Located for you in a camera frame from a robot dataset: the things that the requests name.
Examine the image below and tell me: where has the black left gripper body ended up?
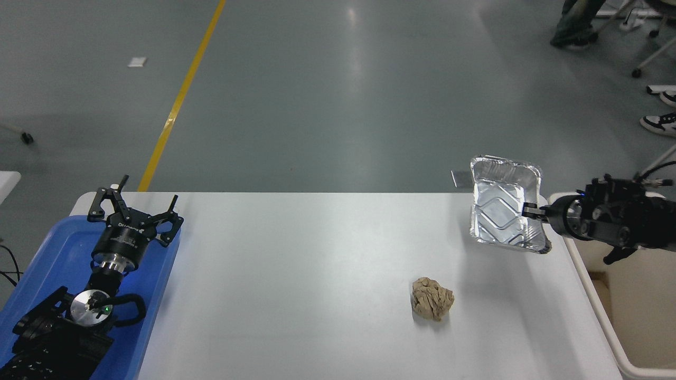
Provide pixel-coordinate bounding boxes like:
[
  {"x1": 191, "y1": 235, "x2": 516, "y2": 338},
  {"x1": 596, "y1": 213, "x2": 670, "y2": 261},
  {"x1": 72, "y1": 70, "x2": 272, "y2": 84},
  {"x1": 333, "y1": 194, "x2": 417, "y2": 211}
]
[{"x1": 91, "y1": 212, "x2": 159, "y2": 270}]

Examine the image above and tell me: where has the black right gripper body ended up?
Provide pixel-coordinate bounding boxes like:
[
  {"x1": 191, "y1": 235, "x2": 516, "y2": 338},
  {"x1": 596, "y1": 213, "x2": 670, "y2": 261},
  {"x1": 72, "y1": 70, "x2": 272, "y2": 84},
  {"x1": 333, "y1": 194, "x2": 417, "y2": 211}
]
[{"x1": 544, "y1": 196, "x2": 576, "y2": 239}]

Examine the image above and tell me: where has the silver foil tray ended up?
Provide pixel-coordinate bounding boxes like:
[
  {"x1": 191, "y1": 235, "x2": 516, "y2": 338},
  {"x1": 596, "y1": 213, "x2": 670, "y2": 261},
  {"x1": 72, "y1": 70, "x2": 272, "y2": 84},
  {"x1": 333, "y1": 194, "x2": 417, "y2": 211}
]
[{"x1": 469, "y1": 155, "x2": 552, "y2": 254}]

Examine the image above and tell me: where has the blue plastic tray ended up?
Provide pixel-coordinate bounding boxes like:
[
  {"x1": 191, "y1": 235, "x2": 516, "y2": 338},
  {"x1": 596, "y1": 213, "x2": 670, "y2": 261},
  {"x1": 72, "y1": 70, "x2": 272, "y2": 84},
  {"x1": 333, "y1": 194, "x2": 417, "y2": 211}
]
[{"x1": 0, "y1": 214, "x2": 183, "y2": 380}]

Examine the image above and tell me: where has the grey leg with black caster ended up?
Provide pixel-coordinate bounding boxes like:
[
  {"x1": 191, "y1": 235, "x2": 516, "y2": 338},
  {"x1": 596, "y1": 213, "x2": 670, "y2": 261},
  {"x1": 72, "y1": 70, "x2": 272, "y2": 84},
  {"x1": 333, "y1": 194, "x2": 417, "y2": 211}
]
[{"x1": 0, "y1": 122, "x2": 34, "y2": 145}]

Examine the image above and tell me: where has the white side table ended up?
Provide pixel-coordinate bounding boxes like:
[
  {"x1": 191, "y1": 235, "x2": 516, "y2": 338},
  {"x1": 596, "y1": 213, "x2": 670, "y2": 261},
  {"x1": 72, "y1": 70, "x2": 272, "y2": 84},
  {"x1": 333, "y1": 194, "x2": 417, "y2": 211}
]
[{"x1": 0, "y1": 170, "x2": 22, "y2": 204}]

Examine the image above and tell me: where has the white chair leg with caster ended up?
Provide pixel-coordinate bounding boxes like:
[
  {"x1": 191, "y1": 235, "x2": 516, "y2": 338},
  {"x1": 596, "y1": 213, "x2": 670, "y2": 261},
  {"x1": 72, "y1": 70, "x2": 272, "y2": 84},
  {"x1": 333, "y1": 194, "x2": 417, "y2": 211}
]
[
  {"x1": 632, "y1": 34, "x2": 676, "y2": 79},
  {"x1": 636, "y1": 145, "x2": 676, "y2": 180}
]

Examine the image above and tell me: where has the large pale bin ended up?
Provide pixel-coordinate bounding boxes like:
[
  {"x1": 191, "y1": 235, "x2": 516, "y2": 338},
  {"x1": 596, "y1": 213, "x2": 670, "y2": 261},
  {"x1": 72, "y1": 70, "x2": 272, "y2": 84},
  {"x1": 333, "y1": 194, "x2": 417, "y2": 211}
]
[{"x1": 549, "y1": 192, "x2": 676, "y2": 380}]

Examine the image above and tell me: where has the crumpled tan paper ball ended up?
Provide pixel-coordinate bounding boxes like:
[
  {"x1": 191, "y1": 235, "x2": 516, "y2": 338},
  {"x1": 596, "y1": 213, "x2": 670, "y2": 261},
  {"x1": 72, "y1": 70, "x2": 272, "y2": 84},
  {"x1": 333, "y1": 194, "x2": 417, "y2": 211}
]
[{"x1": 411, "y1": 276, "x2": 455, "y2": 322}]

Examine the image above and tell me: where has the person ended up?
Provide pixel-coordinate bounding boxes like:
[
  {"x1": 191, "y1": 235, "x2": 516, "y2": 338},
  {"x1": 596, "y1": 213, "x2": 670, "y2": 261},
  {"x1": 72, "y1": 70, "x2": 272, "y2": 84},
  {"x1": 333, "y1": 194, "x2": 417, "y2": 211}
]
[
  {"x1": 550, "y1": 0, "x2": 606, "y2": 50},
  {"x1": 640, "y1": 90, "x2": 676, "y2": 138}
]

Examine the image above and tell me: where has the black cable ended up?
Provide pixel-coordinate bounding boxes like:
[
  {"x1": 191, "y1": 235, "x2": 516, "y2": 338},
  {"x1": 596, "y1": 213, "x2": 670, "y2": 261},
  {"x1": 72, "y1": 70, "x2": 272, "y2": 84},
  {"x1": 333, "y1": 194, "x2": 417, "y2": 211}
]
[{"x1": 0, "y1": 244, "x2": 22, "y2": 288}]

